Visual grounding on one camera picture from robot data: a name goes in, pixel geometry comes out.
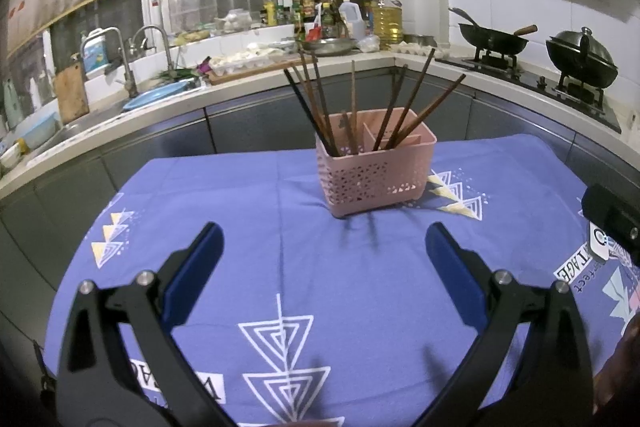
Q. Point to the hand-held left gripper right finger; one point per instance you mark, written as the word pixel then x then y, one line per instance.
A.
pixel 455 279

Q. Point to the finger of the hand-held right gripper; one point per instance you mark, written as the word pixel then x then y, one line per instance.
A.
pixel 617 219

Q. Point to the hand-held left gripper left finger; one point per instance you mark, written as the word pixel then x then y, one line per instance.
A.
pixel 192 277

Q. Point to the pink plastic utensil basket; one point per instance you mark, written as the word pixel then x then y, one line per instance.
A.
pixel 375 177

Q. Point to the bunch of wooden chopsticks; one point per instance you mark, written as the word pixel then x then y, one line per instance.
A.
pixel 353 107

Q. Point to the small white device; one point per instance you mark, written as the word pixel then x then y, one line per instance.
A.
pixel 599 239

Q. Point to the blue printed tablecloth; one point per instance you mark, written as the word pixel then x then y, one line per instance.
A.
pixel 350 267

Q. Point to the kitchen counter with grey cabinets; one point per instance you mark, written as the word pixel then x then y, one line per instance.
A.
pixel 250 122

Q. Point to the black lidded wok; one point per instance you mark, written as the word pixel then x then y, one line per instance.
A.
pixel 580 57

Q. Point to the black gas stove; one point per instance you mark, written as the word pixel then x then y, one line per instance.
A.
pixel 520 74

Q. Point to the steel sink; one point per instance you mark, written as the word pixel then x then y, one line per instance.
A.
pixel 100 117

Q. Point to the blue plate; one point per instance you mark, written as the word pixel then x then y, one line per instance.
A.
pixel 160 94

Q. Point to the chrome kitchen faucet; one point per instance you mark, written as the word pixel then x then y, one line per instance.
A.
pixel 169 57
pixel 132 88

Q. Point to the green leafy vegetable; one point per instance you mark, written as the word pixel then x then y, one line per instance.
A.
pixel 175 74

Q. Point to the light blue plastic box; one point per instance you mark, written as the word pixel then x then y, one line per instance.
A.
pixel 37 129

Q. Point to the long wooden board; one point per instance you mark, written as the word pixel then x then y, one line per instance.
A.
pixel 245 69

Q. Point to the wooden cutting board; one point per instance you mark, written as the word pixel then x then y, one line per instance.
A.
pixel 72 94

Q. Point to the white egg tray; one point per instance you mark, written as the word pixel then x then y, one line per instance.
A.
pixel 415 49

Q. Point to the white plastic bag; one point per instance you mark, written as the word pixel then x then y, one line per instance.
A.
pixel 370 43

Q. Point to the pale green detergent bottle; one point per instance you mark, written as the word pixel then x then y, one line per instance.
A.
pixel 11 102

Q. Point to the black ladle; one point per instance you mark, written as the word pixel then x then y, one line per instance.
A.
pixel 462 14

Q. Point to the metal basin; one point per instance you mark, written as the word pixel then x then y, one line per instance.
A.
pixel 330 47

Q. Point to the yellow cooking oil bottle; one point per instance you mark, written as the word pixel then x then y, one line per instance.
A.
pixel 387 22

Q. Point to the white plastic jug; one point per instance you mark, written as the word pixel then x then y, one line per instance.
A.
pixel 351 19

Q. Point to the row of sauce bottles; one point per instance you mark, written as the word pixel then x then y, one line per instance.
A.
pixel 300 7

